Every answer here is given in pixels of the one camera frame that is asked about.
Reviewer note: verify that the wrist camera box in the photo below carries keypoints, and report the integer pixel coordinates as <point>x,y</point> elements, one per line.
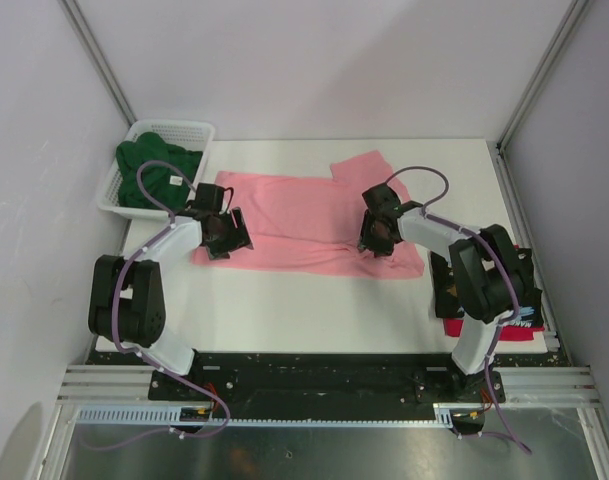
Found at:
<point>210,199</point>
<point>380,197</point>

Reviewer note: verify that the pink t-shirt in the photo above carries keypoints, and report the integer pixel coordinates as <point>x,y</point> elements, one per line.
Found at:
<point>312,224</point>

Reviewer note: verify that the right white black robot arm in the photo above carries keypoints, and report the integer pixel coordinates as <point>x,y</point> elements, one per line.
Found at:
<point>470,252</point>

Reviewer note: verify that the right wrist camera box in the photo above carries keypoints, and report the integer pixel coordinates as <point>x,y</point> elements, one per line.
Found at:
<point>380,197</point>

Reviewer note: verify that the green t-shirt in basket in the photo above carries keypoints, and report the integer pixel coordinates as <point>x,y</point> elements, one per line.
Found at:
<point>162,183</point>

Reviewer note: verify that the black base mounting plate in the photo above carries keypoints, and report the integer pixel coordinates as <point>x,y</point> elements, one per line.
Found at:
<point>423,377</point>

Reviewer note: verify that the white slotted cable duct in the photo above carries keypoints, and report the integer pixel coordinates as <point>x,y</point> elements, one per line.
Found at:
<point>185,416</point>

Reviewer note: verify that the black printed folded t-shirt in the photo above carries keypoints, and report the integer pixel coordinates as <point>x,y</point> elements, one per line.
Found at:
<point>447,303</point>

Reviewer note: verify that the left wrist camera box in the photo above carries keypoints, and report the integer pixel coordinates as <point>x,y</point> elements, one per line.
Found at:
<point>210,199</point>

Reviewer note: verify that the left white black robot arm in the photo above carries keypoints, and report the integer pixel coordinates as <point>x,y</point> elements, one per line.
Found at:
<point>127,300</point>

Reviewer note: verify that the left aluminium frame post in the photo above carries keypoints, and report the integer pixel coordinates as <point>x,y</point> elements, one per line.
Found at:
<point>82,29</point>

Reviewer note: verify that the right aluminium frame post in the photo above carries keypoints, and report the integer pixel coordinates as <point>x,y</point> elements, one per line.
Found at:
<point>559,43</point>

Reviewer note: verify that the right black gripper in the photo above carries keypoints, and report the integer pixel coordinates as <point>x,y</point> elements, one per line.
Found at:
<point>367,241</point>

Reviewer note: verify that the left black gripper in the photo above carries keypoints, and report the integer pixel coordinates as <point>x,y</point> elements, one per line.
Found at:
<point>239,237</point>

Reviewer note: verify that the aluminium frame post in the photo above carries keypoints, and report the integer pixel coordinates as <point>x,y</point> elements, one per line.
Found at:
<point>559,43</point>
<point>82,29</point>

